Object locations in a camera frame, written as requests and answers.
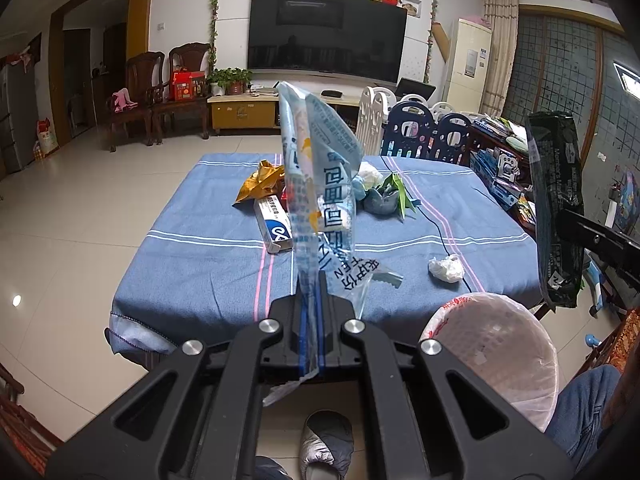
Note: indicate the grey slipper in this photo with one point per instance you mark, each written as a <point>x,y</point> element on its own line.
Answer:
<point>326,446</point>

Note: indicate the dark wooden side table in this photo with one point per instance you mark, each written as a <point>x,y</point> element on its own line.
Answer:
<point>498,155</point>

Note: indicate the blue striped tablecloth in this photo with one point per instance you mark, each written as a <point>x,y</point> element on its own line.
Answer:
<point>203,270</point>

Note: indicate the gold foil wrapper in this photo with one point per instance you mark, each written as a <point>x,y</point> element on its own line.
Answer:
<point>268,179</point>

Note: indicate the white tissue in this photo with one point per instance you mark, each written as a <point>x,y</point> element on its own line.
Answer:
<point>449,270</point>

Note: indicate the blue jeans leg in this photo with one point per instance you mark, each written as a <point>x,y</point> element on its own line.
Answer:
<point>576,424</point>

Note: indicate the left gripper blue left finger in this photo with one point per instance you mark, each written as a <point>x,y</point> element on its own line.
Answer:
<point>301,310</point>

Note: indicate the white blue toothpaste box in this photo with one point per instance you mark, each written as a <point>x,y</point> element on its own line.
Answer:
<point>273,224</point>

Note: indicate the clear blue plastic bag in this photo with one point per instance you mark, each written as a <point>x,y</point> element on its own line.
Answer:
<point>321,157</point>

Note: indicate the white baby fence panel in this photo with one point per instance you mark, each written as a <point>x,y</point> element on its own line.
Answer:
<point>374,106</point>

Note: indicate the white standing air conditioner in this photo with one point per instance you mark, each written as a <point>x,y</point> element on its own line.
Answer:
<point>467,66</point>

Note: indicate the green paper wrapper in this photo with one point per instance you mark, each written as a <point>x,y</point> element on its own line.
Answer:
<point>405,202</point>

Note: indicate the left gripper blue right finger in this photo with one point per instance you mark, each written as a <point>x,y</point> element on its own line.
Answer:
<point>321,294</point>

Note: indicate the beige curtain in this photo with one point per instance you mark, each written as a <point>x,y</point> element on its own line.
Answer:
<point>502,17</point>

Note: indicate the white plastic bin liner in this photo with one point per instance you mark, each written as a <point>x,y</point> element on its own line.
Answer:
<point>495,344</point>

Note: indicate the green potted plant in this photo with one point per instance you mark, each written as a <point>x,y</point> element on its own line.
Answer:
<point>232,80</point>

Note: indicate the pink cloth on chair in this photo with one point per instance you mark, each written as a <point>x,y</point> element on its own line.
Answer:
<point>121,101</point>

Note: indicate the dark wooden armchair right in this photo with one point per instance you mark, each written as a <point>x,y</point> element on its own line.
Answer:
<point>188,57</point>

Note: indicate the large black television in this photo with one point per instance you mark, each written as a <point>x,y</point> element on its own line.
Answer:
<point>360,38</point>

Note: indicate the dark wooden armchair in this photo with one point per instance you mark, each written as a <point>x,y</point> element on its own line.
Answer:
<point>188,57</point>
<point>143,79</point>

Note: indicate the dark blue cloth bundle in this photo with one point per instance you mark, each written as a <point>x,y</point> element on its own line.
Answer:
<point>381,203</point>

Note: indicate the red gift box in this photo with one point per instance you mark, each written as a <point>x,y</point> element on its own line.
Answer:
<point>186,86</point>

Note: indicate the black laptop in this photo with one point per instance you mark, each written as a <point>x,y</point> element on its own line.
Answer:
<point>410,86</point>

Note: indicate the dark wooden armchair left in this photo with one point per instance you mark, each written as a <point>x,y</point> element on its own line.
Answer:
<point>143,79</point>

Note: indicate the red snack wrapper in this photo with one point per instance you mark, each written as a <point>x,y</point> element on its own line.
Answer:
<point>284,198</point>

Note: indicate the navy baby fence panel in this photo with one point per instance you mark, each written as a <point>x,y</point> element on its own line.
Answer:
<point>412,131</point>

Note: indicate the yellow wooden tv cabinet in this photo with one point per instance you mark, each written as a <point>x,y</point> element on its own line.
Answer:
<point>255,112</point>

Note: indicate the dark green snack bag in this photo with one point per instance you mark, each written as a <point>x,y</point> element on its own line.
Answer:
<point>556,172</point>

